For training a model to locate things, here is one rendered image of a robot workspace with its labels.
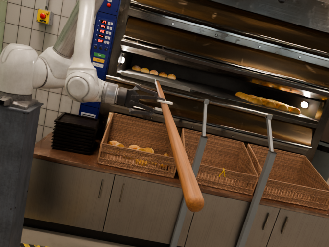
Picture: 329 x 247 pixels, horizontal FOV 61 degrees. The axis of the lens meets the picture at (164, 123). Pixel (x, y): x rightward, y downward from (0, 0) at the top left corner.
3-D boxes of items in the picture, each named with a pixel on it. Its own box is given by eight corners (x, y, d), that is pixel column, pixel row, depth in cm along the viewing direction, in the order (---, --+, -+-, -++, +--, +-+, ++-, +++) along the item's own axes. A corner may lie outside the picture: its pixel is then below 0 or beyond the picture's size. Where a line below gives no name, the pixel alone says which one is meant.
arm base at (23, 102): (-22, 103, 120) (-21, 90, 119) (1, 95, 141) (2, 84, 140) (23, 111, 123) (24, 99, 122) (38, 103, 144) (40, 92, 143)
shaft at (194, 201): (202, 216, 44) (207, 199, 44) (184, 212, 44) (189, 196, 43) (158, 85, 210) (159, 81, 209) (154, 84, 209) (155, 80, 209)
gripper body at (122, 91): (120, 84, 121) (141, 89, 123) (116, 103, 123) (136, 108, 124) (118, 86, 114) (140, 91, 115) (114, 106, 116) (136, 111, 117)
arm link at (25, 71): (-13, 86, 129) (-9, 37, 124) (22, 86, 145) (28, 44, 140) (10, 95, 122) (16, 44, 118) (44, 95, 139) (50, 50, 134)
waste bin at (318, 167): (302, 188, 433) (319, 145, 418) (283, 173, 487) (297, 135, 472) (334, 194, 443) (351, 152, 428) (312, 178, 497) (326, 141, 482)
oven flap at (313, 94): (120, 43, 209) (122, 50, 229) (339, 99, 226) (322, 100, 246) (121, 40, 209) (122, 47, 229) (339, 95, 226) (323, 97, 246)
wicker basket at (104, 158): (105, 142, 239) (111, 111, 233) (169, 156, 245) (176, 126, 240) (95, 163, 192) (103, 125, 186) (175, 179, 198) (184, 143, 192)
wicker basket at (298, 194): (237, 171, 250) (246, 142, 244) (294, 183, 257) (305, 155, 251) (259, 198, 203) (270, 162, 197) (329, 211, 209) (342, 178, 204)
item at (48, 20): (39, 22, 217) (40, 9, 215) (52, 26, 218) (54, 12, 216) (35, 21, 210) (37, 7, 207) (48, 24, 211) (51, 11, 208)
